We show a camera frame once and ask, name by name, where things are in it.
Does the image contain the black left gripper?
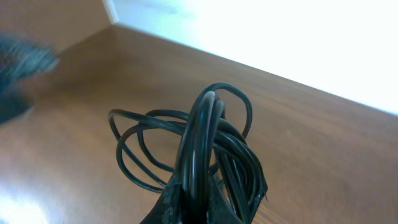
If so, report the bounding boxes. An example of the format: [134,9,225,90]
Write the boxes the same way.
[1,34,59,124]

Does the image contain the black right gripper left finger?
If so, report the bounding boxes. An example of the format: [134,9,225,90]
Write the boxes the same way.
[140,175,182,224]

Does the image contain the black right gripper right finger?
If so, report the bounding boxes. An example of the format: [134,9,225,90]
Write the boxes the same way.
[207,177,242,224]

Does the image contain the black USB cable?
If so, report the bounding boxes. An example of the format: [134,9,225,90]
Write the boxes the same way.
[108,82,269,224]

